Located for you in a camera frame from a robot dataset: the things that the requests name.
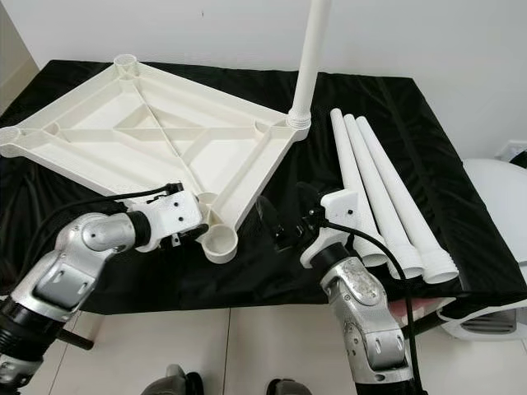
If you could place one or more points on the white plastic table top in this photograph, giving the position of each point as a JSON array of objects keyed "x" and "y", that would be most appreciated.
[{"x": 214, "y": 156}]

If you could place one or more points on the grey robot right foot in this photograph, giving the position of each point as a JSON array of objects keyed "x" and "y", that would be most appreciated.
[{"x": 288, "y": 388}]

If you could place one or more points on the black cloth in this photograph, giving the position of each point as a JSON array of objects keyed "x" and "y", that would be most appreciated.
[{"x": 420, "y": 107}]

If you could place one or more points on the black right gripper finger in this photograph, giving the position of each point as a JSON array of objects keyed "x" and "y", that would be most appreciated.
[
  {"x": 310, "y": 201},
  {"x": 270, "y": 216}
]

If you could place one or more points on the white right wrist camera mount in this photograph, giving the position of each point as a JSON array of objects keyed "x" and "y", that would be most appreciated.
[{"x": 338, "y": 218}]

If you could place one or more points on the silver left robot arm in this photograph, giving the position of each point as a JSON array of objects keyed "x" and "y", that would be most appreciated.
[{"x": 74, "y": 263}]

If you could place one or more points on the grey robot foot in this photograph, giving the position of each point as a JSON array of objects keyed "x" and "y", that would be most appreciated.
[
  {"x": 171, "y": 380},
  {"x": 288, "y": 388}
]

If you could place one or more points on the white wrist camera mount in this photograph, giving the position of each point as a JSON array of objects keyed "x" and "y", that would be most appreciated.
[
  {"x": 338, "y": 218},
  {"x": 177, "y": 212}
]

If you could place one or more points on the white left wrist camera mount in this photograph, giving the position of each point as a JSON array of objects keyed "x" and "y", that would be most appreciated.
[{"x": 177, "y": 212}]

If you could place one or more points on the white wall socket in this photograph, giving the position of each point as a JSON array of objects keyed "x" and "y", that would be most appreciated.
[{"x": 517, "y": 150}]

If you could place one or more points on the grey robot left foot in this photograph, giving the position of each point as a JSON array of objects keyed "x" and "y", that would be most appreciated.
[{"x": 171, "y": 380}]

